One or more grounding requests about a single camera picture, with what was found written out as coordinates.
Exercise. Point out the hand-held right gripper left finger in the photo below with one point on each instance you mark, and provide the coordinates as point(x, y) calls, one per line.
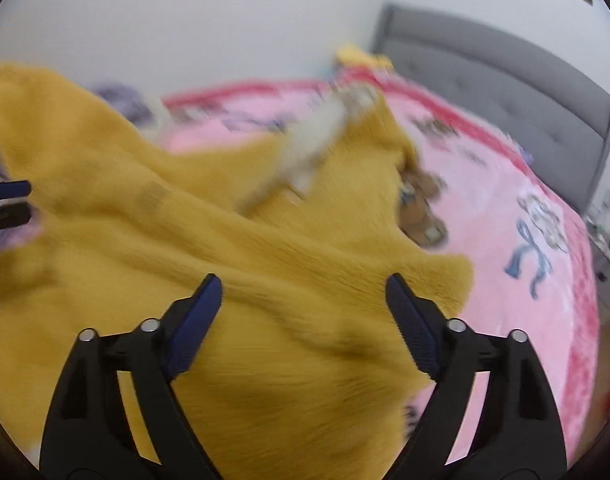
point(192, 327)

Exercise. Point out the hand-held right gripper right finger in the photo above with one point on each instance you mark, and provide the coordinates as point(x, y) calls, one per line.
point(415, 327)

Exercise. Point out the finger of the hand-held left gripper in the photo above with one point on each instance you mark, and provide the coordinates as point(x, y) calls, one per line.
point(12, 189)
point(10, 216)

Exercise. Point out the yellow fleece garment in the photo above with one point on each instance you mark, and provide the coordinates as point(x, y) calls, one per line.
point(225, 260)

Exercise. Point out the pink printed blanket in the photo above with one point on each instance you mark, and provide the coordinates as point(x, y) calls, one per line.
point(510, 280)

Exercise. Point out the purple crumpled cloth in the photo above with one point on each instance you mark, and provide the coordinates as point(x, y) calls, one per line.
point(122, 100)

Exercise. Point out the grey nightstand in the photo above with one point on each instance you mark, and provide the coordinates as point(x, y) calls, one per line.
point(607, 260)

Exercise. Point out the grey padded headboard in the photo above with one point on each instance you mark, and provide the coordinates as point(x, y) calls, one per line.
point(505, 80)

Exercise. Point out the yellow plush pillow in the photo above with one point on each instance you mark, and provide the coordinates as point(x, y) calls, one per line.
point(362, 57)

